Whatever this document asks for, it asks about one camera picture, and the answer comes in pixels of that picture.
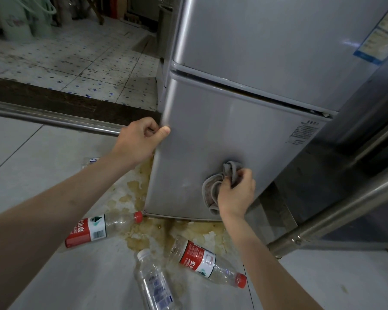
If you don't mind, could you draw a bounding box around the thick steel pole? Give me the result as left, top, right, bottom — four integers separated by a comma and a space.
267, 164, 388, 259

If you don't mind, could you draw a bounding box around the brown liquid spill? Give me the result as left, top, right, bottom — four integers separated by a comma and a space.
107, 156, 243, 301

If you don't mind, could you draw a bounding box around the thin steel bar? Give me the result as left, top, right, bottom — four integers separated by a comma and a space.
341, 115, 388, 170

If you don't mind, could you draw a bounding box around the dark wooden door sill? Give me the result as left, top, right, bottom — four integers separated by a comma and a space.
0, 75, 162, 127

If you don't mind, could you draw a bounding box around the silver refrigerator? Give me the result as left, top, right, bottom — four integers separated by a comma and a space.
143, 0, 388, 242

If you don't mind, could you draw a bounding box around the blue label clear plastic bottle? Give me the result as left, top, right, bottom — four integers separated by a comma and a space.
134, 248, 182, 310
82, 157, 101, 170

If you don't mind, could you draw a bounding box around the person's left forearm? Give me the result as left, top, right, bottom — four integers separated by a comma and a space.
0, 151, 139, 310

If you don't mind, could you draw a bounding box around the steel floor rail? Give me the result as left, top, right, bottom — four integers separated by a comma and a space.
0, 99, 127, 138

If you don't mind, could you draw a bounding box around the person's left hand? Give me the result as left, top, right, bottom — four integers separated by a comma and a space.
111, 117, 171, 166

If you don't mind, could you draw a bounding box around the person's right hand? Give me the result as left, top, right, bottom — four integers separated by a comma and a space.
217, 168, 257, 220

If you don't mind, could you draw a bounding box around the grey cleaning cloth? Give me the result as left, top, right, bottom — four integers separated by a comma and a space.
202, 161, 243, 215

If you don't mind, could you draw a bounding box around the pale green plastic bucket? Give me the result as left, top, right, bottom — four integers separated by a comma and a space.
0, 0, 57, 43

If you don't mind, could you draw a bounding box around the red label plastic bottle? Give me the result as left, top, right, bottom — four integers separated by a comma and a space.
169, 236, 247, 289
65, 211, 144, 249

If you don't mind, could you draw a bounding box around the person's right forearm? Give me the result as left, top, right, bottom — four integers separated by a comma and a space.
220, 212, 324, 310

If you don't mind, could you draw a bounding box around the wooden chair leg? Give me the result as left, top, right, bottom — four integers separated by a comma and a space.
83, 0, 105, 25

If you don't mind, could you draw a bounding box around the blue energy sticker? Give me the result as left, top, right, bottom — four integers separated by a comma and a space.
353, 0, 388, 65

